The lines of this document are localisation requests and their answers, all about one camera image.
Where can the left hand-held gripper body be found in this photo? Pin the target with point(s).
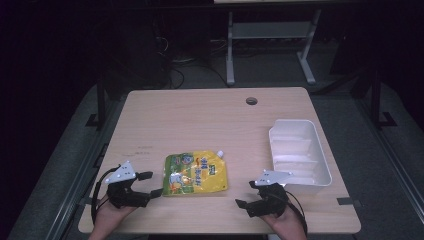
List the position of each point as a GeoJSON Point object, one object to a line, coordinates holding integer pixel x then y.
{"type": "Point", "coordinates": [125, 196]}

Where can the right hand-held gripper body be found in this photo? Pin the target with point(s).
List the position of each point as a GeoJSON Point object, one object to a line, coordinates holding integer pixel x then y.
{"type": "Point", "coordinates": [271, 201]}

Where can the yellow green spouted pouch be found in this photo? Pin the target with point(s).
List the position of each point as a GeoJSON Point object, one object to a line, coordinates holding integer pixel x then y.
{"type": "Point", "coordinates": [196, 173]}

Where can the white plastic bin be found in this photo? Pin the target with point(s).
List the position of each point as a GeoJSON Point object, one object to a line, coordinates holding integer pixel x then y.
{"type": "Point", "coordinates": [296, 153]}

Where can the person's right hand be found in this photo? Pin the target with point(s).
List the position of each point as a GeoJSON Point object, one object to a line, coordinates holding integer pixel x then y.
{"type": "Point", "coordinates": [288, 223]}

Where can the person's left hand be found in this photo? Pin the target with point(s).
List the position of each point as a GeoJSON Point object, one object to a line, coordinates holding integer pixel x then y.
{"type": "Point", "coordinates": [108, 218]}

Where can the black tape strip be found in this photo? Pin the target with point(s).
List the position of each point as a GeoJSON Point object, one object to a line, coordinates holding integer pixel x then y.
{"type": "Point", "coordinates": [345, 201]}

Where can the black metal stand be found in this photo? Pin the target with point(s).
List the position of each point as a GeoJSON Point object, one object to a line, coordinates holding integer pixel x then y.
{"type": "Point", "coordinates": [376, 100]}
{"type": "Point", "coordinates": [101, 106]}

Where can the grey metal floor rail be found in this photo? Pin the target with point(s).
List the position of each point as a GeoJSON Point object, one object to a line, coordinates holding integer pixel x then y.
{"type": "Point", "coordinates": [393, 160]}
{"type": "Point", "coordinates": [76, 193]}

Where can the grey metal desk frame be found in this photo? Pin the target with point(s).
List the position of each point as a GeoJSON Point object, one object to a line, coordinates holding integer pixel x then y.
{"type": "Point", "coordinates": [270, 30]}

